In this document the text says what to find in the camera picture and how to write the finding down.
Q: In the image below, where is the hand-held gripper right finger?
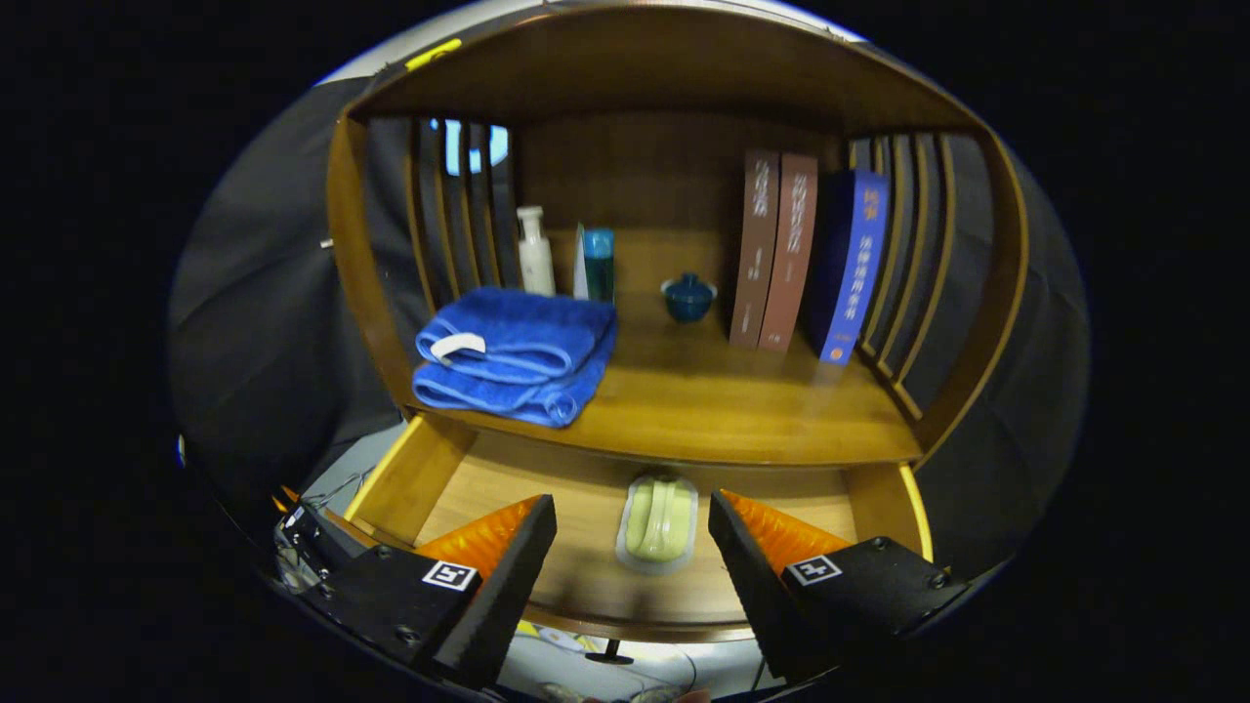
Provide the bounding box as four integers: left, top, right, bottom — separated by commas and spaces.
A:
708, 490, 970, 684

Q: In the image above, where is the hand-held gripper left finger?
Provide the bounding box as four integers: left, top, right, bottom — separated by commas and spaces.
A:
312, 494, 559, 689

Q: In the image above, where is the wooden drawer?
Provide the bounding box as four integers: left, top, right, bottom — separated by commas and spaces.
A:
344, 415, 934, 645

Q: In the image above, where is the green soap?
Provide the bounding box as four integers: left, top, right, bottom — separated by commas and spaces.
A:
615, 474, 699, 574

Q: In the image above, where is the wooden countertop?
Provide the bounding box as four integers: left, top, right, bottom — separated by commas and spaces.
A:
410, 229, 924, 468

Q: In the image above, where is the wooden cabinet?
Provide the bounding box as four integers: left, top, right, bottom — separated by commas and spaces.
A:
325, 5, 1031, 665

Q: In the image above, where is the blue folded towel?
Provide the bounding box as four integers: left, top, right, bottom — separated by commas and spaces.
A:
412, 286, 618, 429

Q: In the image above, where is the dark blue lidded teacup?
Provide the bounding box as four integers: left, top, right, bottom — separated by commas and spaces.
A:
661, 272, 719, 324

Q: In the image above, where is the white pump bottle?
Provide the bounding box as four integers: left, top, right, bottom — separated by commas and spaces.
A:
517, 206, 557, 297

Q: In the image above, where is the teal bottle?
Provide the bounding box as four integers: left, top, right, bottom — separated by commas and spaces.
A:
583, 228, 616, 303

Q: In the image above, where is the reddish brown book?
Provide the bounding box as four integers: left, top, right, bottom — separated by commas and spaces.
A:
759, 152, 819, 354

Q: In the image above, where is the blue book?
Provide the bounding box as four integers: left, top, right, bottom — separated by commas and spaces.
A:
803, 168, 892, 367

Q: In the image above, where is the dark brown book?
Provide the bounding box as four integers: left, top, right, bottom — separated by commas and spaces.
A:
729, 148, 781, 350

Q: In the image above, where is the black backdrop cloth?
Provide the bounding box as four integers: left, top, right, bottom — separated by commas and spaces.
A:
166, 78, 1090, 587

